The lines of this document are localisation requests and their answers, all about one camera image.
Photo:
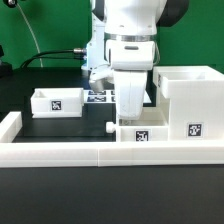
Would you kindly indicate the black device at left edge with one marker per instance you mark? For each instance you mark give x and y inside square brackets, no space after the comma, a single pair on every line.
[5,67]

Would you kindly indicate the white U-shaped fence frame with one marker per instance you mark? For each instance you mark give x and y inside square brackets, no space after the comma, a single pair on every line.
[101,154]

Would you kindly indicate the white marker tag plate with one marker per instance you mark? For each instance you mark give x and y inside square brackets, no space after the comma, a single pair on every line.
[106,96]

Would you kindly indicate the white drawer housing box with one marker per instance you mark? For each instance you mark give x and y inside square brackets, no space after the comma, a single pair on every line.
[189,104]

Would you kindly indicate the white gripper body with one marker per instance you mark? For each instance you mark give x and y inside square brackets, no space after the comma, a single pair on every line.
[130,62]

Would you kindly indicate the white front drawer box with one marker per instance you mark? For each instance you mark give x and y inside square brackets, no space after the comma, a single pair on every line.
[138,130]

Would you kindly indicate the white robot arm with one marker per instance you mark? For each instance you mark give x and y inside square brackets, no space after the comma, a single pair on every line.
[130,21]

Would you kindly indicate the white rear drawer box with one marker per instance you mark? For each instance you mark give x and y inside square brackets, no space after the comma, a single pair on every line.
[57,102]

